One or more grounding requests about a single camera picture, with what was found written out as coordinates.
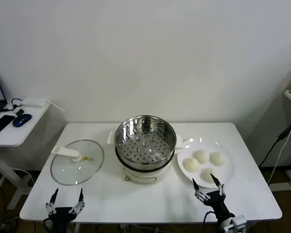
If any black usb cable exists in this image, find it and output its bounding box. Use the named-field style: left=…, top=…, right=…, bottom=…
left=0, top=98, right=25, bottom=117

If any white power adapter box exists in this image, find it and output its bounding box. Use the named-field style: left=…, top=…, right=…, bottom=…
left=21, top=97, right=48, bottom=108

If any black smartphone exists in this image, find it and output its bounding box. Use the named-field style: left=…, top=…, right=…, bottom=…
left=0, top=115, right=16, bottom=139

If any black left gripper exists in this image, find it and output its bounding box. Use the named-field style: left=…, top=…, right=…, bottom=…
left=45, top=188, right=86, bottom=233

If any blue computer mouse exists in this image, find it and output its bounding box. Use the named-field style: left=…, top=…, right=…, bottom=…
left=12, top=113, right=32, bottom=128

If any stainless steel steamer basket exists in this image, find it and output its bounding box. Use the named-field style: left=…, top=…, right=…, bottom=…
left=108, top=116, right=185, bottom=166

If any white floor cable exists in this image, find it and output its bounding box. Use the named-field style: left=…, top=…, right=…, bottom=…
left=13, top=167, right=36, bottom=187

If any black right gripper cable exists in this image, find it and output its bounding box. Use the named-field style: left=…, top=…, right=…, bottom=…
left=203, top=210, right=219, bottom=225

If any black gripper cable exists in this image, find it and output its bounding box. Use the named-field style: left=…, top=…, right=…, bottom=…
left=43, top=217, right=52, bottom=233
left=203, top=210, right=219, bottom=225

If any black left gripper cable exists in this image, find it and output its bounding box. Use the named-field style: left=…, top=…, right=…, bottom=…
left=43, top=217, right=52, bottom=233

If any white round plate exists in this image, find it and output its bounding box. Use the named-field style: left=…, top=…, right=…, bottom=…
left=176, top=137, right=235, bottom=189

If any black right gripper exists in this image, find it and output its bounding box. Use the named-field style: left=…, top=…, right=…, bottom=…
left=192, top=173, right=235, bottom=220

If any white steamed baozi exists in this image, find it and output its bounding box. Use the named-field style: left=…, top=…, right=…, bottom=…
left=210, top=151, right=227, bottom=167
left=193, top=150, right=210, bottom=164
left=202, top=167, right=220, bottom=184
left=183, top=157, right=200, bottom=173

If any white electric cooker pot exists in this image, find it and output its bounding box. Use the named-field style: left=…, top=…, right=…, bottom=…
left=115, top=145, right=175, bottom=184

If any white side table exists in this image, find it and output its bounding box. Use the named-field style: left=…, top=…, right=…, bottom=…
left=0, top=101, right=50, bottom=209

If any black cable with adapter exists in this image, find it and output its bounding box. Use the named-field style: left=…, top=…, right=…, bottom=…
left=258, top=124, right=291, bottom=168

